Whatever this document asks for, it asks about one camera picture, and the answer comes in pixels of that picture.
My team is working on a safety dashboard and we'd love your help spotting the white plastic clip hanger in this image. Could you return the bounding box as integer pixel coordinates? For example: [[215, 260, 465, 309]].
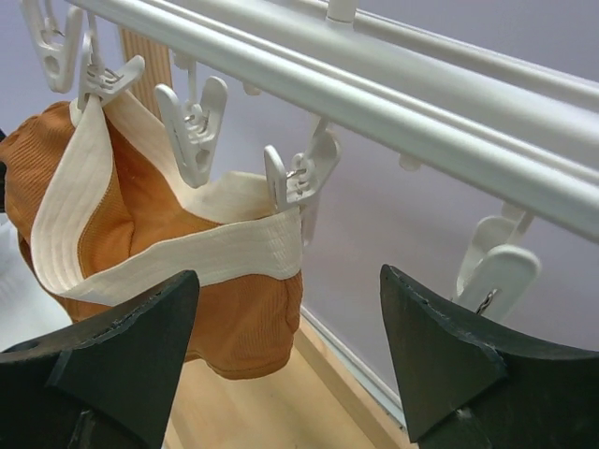
[[82, 1, 598, 241]]

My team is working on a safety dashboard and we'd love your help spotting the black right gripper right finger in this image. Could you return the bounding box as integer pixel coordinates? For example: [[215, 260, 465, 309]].
[[380, 265, 598, 448]]

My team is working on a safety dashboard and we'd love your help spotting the orange underwear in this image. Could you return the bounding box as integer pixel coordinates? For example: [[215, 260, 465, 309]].
[[1, 94, 303, 380]]

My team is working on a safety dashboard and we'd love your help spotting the white clothes clip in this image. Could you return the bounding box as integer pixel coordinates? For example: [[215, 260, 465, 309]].
[[77, 12, 145, 112], [451, 203, 541, 322], [154, 54, 228, 189], [264, 117, 341, 246], [29, 1, 83, 94]]

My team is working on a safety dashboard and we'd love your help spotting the wooden hanger stand frame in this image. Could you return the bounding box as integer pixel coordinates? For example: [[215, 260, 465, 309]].
[[119, 27, 408, 449]]

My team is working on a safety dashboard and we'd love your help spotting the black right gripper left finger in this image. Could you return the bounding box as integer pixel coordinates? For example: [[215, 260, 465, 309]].
[[1, 271, 200, 448]]

